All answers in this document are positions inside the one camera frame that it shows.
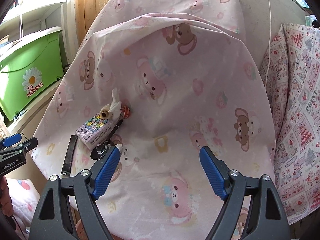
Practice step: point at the black plastic spoon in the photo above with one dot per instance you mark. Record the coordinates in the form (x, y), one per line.
(100, 152)

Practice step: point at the pink white printed quilt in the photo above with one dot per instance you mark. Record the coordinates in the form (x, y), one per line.
(295, 105)

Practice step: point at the small white paper scrap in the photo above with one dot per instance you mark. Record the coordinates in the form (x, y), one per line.
(119, 148)

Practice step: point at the person's left hand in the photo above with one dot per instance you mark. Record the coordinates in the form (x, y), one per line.
(4, 192)

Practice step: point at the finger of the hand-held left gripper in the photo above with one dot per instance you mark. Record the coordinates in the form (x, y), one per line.
(11, 140)
(28, 143)

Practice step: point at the white pink flowered cloth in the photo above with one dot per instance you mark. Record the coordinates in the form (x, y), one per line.
(25, 192)

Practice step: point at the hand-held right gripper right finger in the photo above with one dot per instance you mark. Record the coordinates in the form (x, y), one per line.
(212, 172)

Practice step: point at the green plastic storage box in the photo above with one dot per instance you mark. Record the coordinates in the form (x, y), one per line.
(37, 55)

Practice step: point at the orange white striped wrapper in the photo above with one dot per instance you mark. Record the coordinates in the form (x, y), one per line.
(126, 111)

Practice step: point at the small beige roll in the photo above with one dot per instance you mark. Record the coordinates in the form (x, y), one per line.
(106, 112)

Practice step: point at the white shelf unit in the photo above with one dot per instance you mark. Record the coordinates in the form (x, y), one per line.
(32, 15)

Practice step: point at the wooden door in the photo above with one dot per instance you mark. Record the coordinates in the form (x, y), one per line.
(87, 5)

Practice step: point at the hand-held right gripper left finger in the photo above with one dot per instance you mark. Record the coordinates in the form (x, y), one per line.
(107, 172)

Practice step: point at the black wrapper strip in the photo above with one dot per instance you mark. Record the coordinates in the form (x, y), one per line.
(68, 155)

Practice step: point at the crumpled white tissue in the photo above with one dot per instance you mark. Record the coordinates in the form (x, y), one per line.
(116, 105)

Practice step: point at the pink bear printed bedsheet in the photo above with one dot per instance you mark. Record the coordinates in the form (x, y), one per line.
(175, 92)

